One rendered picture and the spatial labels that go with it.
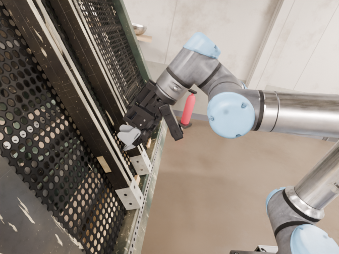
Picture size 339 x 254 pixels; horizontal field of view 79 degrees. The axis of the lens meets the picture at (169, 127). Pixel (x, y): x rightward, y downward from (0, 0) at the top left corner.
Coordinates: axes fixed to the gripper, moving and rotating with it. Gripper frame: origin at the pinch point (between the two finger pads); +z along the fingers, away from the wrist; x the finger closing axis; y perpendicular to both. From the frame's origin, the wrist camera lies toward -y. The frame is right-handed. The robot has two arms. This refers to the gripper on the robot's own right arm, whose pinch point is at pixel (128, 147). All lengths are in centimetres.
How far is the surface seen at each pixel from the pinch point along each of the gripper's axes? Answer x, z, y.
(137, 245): 0.4, 38.0, -29.6
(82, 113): -15.1, 7.4, 15.6
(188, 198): -101, 85, -120
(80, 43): -38.8, -4.7, 30.4
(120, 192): -12.6, 29.8, -14.1
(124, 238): 1.2, 35.6, -22.2
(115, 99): -36.6, 6.2, 7.8
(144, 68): -109, 5, -3
